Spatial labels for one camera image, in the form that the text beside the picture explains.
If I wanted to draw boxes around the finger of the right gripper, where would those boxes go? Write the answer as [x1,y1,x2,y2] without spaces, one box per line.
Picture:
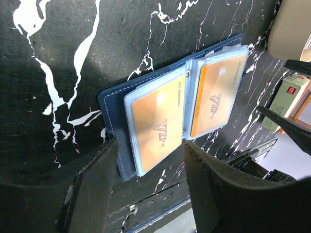
[284,59,311,75]

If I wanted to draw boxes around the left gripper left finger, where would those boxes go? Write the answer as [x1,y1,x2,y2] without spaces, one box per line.
[0,138,118,233]

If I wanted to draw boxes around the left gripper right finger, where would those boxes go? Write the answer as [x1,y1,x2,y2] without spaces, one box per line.
[184,141,311,233]

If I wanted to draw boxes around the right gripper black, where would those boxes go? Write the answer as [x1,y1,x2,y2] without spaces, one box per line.
[223,105,311,182]

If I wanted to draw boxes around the beige oval card tray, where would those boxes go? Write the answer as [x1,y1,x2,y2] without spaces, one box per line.
[268,0,311,62]

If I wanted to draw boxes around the blue leather card holder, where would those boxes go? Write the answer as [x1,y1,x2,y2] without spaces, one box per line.
[98,34,248,181]

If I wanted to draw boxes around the orange wooden tiered shelf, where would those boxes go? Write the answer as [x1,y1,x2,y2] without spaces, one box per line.
[288,83,311,129]

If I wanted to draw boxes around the white small carton box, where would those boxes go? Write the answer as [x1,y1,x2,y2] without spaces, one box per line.
[268,74,310,118]

